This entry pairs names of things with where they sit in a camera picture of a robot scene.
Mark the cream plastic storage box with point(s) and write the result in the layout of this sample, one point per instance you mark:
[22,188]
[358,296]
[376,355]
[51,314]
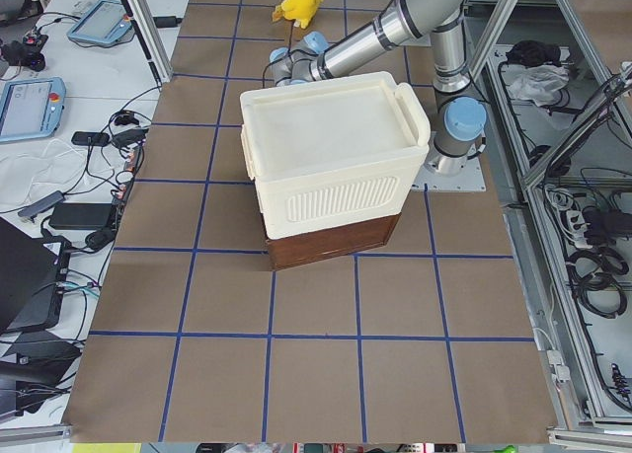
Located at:
[332,153]

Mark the white cloth bundle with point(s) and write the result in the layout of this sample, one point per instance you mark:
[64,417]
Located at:
[541,85]

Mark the blue teach pendant far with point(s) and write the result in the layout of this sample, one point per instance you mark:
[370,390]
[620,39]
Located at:
[105,24]

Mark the black cloth bundle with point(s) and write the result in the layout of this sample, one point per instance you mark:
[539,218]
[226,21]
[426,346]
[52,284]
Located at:
[534,53]

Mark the dark wooden drawer cabinet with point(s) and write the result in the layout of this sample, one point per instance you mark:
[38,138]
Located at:
[325,244]

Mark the blue teach pendant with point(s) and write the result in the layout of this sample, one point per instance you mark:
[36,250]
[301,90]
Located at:
[31,109]
[105,24]

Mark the aluminium frame rack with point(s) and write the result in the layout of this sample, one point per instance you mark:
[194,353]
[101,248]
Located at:
[567,185]

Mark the yellow plush dinosaur toy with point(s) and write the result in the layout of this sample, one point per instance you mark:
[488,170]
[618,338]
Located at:
[301,12]

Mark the black power adapter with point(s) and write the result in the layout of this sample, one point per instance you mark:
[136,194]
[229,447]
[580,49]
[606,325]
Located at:
[80,216]

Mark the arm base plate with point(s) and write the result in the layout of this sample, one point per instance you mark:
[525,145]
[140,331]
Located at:
[446,174]

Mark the black laptop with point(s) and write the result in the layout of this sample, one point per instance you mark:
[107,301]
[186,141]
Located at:
[32,270]

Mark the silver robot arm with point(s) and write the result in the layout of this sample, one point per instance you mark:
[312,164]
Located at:
[400,22]

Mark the blue teach pendant near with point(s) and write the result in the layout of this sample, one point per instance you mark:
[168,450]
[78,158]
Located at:
[31,109]

